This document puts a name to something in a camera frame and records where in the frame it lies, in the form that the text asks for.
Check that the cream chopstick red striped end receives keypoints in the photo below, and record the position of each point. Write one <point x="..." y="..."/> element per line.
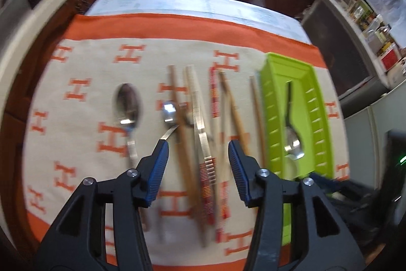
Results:
<point x="223" y="214"/>
<point x="214" y="93"/>
<point x="207" y="201"/>

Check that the cream kitchen countertop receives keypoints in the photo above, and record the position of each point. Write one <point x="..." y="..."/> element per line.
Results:
<point x="19" y="45"/>

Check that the pale patterned chopstick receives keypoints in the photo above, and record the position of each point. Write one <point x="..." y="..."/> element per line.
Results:
<point x="198" y="118"/>

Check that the orange and cream printed blanket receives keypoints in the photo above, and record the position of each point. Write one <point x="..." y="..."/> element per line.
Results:
<point x="95" y="74"/>

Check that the grey appliance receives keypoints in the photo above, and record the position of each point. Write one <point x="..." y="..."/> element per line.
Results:
<point x="364" y="137"/>

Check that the row of condiment containers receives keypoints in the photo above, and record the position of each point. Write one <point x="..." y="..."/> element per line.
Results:
<point x="374" y="33"/>

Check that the brown wooden chopstick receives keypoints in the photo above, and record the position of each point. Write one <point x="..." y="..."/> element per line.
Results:
<point x="257" y="118"/>
<point x="182" y="144"/>
<point x="234" y="112"/>

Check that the green plastic utensil tray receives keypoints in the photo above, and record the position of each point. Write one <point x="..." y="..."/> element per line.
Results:
<point x="304" y="83"/>

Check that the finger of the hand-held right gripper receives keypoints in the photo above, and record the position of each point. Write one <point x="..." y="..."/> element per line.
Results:
<point x="323" y="182"/>

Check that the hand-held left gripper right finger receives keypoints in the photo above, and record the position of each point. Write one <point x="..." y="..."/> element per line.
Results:
<point x="238" y="163"/>

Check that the dark glass oven door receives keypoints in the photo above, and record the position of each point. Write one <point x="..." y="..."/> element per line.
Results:
<point x="339" y="45"/>

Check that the slim steel spoon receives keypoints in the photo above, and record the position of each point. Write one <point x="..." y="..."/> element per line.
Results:
<point x="168" y="112"/>

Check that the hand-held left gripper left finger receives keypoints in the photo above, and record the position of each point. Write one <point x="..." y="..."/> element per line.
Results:
<point x="160" y="160"/>

